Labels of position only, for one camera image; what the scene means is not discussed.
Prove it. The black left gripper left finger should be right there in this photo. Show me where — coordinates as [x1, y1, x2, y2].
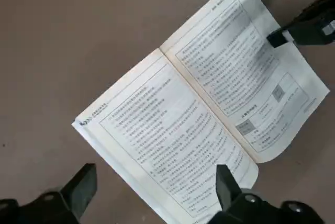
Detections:
[0, 163, 98, 224]

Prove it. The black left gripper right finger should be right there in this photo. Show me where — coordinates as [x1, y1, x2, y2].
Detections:
[209, 164, 327, 224]

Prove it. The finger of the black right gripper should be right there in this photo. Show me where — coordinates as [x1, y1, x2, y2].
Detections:
[285, 0, 335, 26]
[266, 16, 335, 49]

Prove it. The white paperback book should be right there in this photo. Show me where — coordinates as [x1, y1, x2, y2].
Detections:
[71, 0, 331, 224]

